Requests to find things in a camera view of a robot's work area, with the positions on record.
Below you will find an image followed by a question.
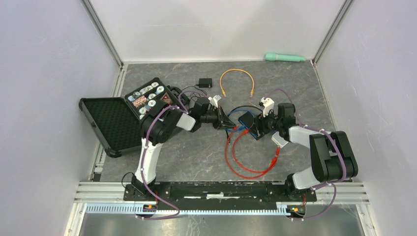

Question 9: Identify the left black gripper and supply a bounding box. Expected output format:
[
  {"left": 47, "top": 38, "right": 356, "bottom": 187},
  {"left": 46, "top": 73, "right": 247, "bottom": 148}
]
[{"left": 201, "top": 106, "right": 236, "bottom": 130}]

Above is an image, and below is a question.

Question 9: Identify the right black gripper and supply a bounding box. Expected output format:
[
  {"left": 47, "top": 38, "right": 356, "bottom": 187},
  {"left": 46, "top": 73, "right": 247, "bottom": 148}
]
[{"left": 249, "top": 107, "right": 282, "bottom": 137}]

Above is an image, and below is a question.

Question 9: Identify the black network switch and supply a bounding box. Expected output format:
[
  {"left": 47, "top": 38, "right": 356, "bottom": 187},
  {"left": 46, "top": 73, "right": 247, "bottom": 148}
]
[{"left": 238, "top": 112, "right": 264, "bottom": 140}]

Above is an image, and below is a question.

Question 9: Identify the blue ethernet cable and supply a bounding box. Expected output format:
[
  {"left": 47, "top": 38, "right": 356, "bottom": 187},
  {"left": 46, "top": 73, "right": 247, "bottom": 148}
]
[{"left": 225, "top": 108, "right": 251, "bottom": 133}]

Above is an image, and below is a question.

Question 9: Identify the yellow ethernet cable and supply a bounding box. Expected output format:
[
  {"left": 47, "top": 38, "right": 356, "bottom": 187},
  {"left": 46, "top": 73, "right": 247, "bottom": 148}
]
[{"left": 219, "top": 68, "right": 255, "bottom": 98}]

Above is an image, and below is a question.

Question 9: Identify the black power adapter with cord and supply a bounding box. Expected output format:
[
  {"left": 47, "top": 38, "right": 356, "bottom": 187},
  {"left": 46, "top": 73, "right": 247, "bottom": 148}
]
[{"left": 180, "top": 78, "right": 213, "bottom": 104}]

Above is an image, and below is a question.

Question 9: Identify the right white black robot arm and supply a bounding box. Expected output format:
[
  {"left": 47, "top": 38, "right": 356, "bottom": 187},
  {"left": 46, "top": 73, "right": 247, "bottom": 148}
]
[{"left": 252, "top": 98, "right": 358, "bottom": 201}]

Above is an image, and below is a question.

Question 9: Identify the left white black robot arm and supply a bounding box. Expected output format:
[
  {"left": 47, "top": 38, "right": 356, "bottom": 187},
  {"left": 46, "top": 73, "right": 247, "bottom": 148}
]
[{"left": 132, "top": 96, "right": 236, "bottom": 201}]

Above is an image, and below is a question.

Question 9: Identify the white plastic box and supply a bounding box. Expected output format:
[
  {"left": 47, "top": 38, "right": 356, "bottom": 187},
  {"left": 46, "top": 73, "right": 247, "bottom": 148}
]
[{"left": 271, "top": 132, "right": 288, "bottom": 148}]

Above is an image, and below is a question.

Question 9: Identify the black poker chip case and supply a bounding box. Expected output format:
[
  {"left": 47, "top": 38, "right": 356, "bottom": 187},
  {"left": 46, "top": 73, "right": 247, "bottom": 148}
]
[{"left": 79, "top": 77, "right": 190, "bottom": 158}]

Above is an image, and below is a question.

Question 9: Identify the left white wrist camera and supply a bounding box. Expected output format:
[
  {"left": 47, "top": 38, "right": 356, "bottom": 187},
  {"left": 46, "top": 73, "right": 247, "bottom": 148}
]
[{"left": 208, "top": 95, "right": 221, "bottom": 108}]

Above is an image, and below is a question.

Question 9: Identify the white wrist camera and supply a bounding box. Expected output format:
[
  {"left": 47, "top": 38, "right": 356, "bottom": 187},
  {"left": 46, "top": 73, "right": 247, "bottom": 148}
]
[
  {"left": 259, "top": 97, "right": 275, "bottom": 118},
  {"left": 208, "top": 95, "right": 221, "bottom": 108}
]

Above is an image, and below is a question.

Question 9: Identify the black ethernet cable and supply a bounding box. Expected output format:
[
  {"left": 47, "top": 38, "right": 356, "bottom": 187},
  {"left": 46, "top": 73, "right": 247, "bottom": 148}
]
[{"left": 230, "top": 105, "right": 263, "bottom": 114}]

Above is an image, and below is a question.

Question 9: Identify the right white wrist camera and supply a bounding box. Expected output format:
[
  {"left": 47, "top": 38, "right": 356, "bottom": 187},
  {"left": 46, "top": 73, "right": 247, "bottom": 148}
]
[{"left": 259, "top": 97, "right": 275, "bottom": 118}]

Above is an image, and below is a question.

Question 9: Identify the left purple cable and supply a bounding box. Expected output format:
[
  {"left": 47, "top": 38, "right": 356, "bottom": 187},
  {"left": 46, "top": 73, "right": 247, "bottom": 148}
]
[{"left": 136, "top": 91, "right": 209, "bottom": 221}]

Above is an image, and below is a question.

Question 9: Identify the purple cable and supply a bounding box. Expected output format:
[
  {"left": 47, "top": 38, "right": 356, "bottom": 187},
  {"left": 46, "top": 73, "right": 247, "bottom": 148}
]
[
  {"left": 262, "top": 88, "right": 349, "bottom": 222},
  {"left": 136, "top": 91, "right": 209, "bottom": 221}
]

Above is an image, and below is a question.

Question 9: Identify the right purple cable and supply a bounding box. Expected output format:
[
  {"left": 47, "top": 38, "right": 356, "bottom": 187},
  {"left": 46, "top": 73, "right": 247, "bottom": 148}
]
[{"left": 262, "top": 88, "right": 349, "bottom": 222}]

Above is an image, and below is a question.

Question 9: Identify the white slotted cable duct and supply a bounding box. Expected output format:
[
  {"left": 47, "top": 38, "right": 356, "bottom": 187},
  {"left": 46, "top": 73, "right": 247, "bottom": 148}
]
[{"left": 86, "top": 203, "right": 290, "bottom": 216}]

